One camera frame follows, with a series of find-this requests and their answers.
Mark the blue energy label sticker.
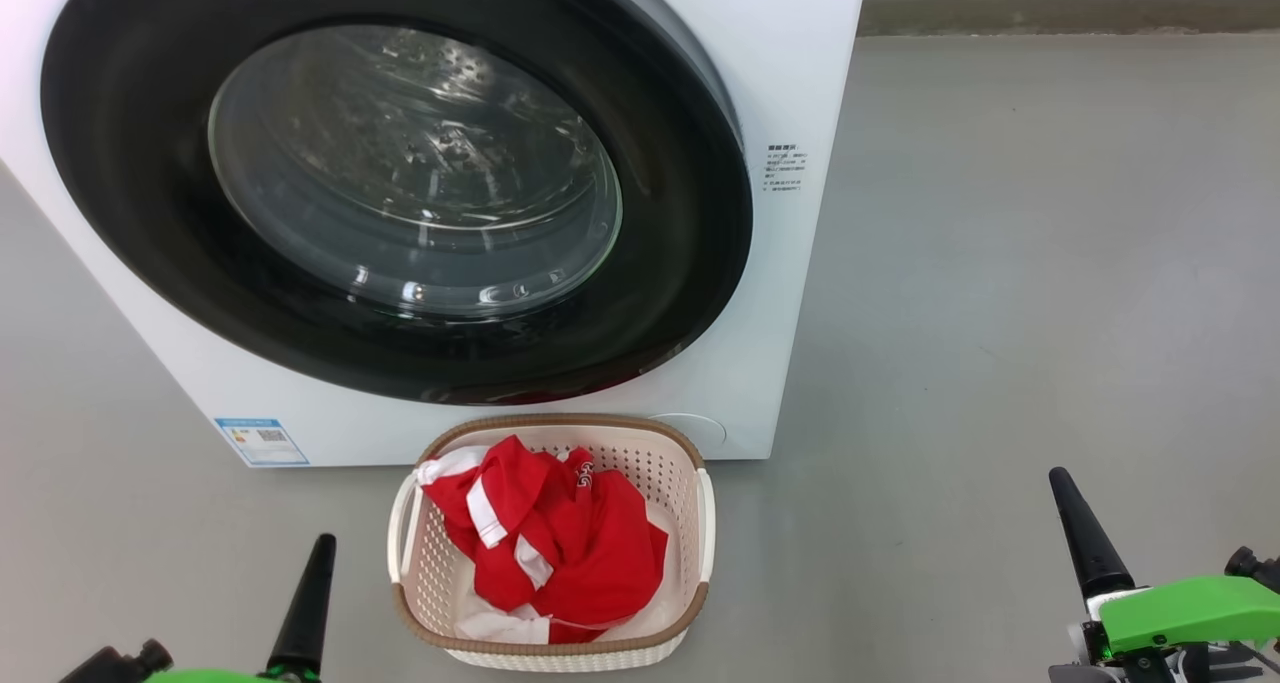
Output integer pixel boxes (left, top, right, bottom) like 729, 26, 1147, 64
214, 418, 310, 467

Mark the black round glass washer door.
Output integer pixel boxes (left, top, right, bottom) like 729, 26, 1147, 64
40, 0, 754, 406

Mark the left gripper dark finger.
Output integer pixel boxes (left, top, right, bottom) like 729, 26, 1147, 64
265, 533, 338, 679

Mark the red and white garment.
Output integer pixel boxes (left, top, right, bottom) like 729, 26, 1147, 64
415, 436, 669, 646

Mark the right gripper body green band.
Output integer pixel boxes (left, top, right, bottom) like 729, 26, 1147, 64
1050, 546, 1280, 683

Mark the round white drain cover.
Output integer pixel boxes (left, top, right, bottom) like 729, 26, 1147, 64
650, 413, 728, 452

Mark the white front-load washing machine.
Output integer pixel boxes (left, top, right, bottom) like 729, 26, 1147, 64
0, 0, 871, 469

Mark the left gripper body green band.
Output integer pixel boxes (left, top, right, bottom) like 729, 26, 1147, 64
58, 639, 321, 683

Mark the cream basket with brown rim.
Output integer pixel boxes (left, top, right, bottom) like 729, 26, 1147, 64
387, 413, 716, 673

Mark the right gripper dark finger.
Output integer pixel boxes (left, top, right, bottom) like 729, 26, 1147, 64
1048, 467, 1136, 599

